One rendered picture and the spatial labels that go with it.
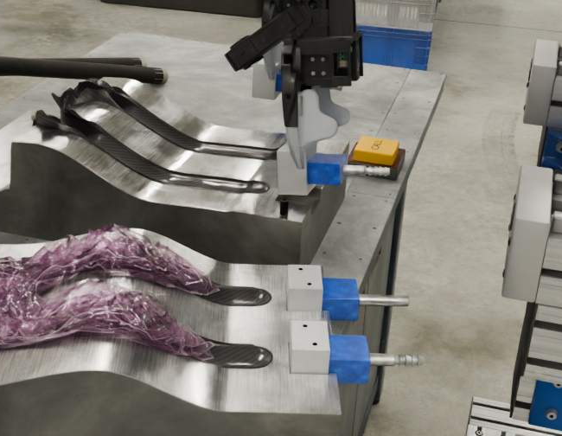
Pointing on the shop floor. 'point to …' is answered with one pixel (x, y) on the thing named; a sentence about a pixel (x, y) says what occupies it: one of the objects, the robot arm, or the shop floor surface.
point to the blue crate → (395, 47)
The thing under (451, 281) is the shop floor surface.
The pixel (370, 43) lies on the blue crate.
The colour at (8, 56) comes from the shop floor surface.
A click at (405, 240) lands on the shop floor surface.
